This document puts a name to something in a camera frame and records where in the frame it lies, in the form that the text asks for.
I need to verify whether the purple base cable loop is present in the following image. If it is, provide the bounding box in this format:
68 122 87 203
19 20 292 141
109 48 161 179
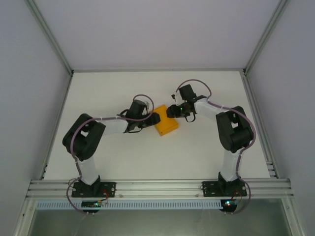
65 176 96 215
231 180 252 215

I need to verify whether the aluminium frame post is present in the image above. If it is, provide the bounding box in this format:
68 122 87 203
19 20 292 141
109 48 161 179
242 0 292 76
24 0 74 76

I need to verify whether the small circuit board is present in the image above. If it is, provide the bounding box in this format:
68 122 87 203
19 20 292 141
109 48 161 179
81 200 109 213
220 199 241 212

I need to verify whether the yellow paper box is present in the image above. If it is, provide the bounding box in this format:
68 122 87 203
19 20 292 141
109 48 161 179
148 104 180 137

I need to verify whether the thin red wire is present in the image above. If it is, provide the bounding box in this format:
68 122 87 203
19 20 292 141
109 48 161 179
97 189 111 204
232 189 243 205

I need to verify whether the slotted grey cable duct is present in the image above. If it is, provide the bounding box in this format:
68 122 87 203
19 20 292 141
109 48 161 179
36 199 222 210

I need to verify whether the long aluminium mounting rail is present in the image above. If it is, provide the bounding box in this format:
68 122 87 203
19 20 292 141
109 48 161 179
26 178 295 199

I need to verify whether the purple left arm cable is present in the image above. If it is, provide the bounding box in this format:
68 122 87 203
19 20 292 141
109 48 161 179
69 94 156 182

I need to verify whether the aluminium side rail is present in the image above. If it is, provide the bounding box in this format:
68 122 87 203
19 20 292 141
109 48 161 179
38 72 74 181
241 72 279 179

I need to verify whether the aluminium frame leg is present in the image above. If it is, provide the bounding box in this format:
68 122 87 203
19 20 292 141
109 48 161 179
12 198 37 236
282 198 306 236

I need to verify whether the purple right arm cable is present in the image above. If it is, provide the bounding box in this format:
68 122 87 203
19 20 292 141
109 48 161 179
176 79 256 181

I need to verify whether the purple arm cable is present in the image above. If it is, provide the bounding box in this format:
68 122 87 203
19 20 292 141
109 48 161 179
176 79 256 181
69 94 156 182

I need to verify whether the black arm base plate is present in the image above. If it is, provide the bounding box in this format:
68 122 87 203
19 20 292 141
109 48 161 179
71 181 117 198
201 180 248 198

